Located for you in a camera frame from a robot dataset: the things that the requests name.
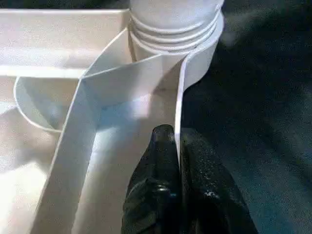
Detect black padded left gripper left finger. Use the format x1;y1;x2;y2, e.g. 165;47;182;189
121;124;181;234

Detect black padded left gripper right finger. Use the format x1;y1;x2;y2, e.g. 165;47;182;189
178;129;259;234

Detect white plastic table top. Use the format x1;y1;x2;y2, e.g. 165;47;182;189
0;9;226;234

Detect white plastic table leg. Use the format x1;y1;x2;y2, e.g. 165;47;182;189
129;0;225;55

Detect black work mat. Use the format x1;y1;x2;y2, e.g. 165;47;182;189
0;0;312;234

